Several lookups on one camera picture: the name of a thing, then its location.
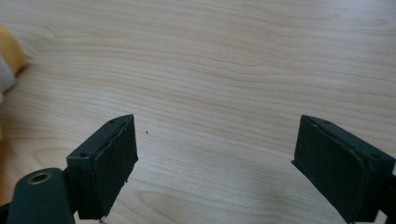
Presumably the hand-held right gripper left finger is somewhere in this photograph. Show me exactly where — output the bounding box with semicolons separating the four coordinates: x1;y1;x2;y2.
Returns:
66;113;139;220

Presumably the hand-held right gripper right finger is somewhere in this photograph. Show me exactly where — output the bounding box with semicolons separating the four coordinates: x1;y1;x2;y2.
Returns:
290;114;396;224

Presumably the yellow and white soft object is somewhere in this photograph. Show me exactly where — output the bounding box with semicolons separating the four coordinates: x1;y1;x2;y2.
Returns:
0;23;29;104

